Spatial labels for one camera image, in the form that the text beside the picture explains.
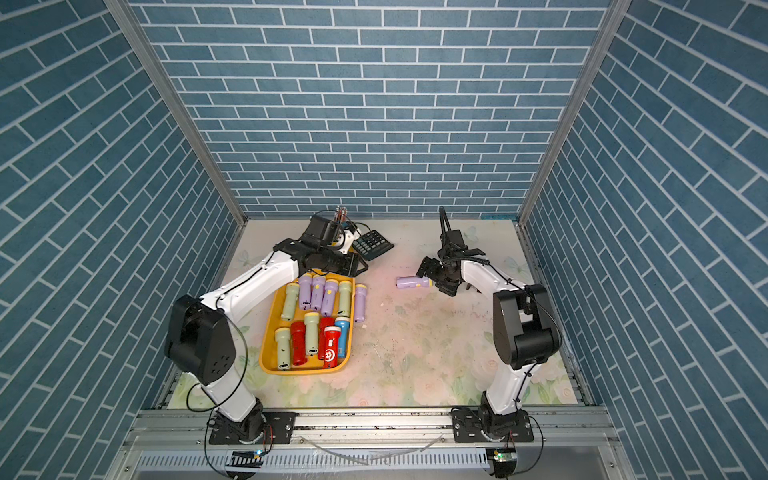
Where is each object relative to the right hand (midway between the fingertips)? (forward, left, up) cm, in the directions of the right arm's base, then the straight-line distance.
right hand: (429, 279), depth 95 cm
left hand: (-4, +18, +10) cm, 21 cm away
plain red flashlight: (-19, +38, -3) cm, 43 cm away
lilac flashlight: (+1, +5, -4) cm, 6 cm away
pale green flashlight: (-17, +34, -1) cm, 38 cm away
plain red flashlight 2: (-17, +31, -3) cm, 35 cm away
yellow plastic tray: (-27, +44, -4) cm, 52 cm away
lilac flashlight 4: (-8, +21, -4) cm, 23 cm away
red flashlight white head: (-24, +27, -1) cm, 36 cm away
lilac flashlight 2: (-6, +36, -3) cm, 36 cm away
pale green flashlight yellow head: (-8, +26, -3) cm, 27 cm away
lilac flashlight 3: (-4, +32, -3) cm, 32 cm away
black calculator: (+17, +21, -4) cm, 27 cm away
